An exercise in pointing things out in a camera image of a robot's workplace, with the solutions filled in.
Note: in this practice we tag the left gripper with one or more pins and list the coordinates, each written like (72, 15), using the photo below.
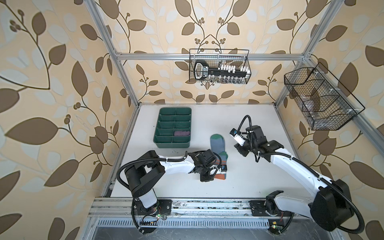
(206, 178)

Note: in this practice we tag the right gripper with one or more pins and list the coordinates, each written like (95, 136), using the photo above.
(239, 148)

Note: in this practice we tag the blue striped sock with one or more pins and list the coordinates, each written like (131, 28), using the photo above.
(218, 146)

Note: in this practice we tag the purple sock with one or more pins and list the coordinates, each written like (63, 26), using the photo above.
(182, 133)

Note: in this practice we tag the green divided tray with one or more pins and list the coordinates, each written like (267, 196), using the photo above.
(171, 120)

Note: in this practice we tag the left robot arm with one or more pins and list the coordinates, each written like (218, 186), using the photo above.
(141, 175)

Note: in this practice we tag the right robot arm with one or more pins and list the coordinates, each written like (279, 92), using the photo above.
(329, 203)

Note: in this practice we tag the black tool rack in basket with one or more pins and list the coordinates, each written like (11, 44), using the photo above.
(202, 70)

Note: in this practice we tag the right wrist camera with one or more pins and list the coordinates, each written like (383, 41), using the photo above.
(237, 137)

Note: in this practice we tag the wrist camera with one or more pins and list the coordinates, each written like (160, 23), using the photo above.
(222, 170)
(237, 137)

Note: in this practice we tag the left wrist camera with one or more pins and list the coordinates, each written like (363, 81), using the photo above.
(222, 170)

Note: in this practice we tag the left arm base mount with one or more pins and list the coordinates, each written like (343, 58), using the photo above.
(161, 207)

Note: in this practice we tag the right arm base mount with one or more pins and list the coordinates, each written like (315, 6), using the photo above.
(264, 208)

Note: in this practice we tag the side wire basket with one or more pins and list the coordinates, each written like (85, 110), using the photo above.
(325, 102)

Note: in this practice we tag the back wire basket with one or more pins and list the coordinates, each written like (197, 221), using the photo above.
(234, 57)

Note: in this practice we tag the aluminium front rail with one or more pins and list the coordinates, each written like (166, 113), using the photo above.
(185, 207)

